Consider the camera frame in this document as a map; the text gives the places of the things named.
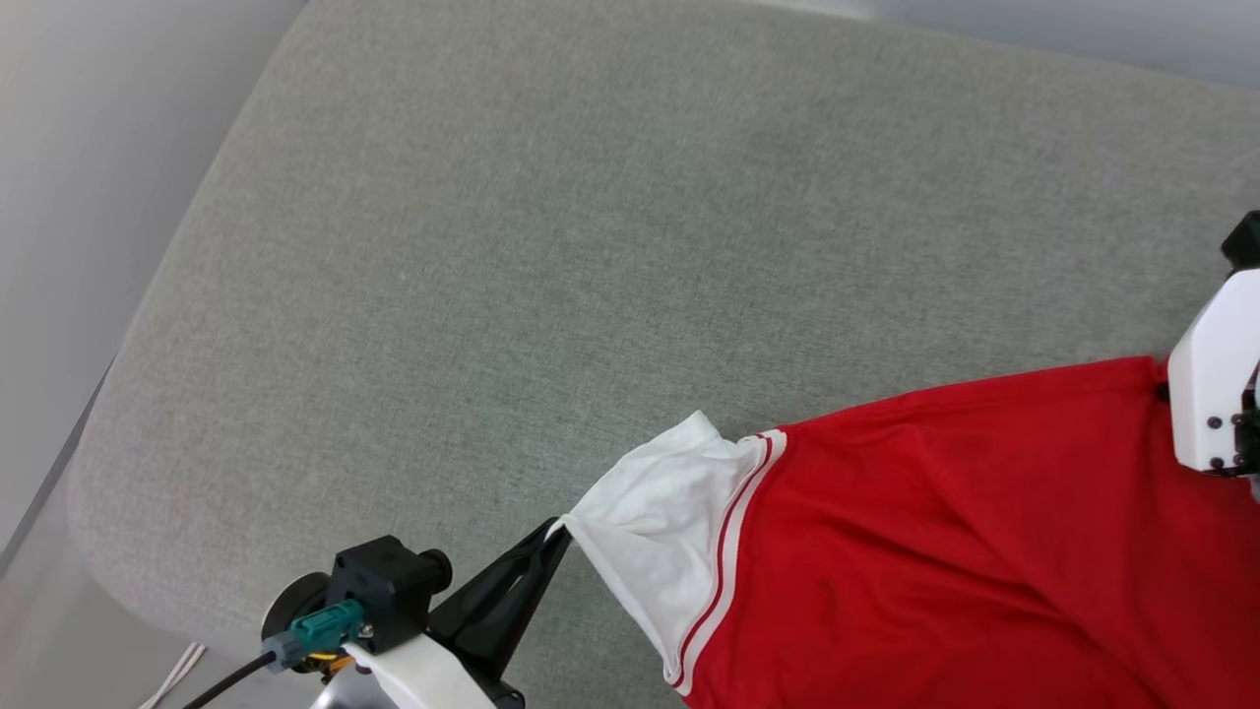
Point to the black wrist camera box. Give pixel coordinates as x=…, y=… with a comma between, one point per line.
x=389, y=581
x=1245, y=241

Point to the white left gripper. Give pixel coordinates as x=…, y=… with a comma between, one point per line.
x=423, y=675

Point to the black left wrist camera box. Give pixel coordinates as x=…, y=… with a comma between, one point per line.
x=389, y=581

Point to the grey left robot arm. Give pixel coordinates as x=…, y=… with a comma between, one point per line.
x=345, y=694

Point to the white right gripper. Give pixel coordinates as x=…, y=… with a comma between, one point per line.
x=1216, y=384

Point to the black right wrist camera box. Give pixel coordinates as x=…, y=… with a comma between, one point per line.
x=1245, y=241

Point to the red garment with white sleeve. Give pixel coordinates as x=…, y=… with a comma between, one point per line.
x=935, y=551

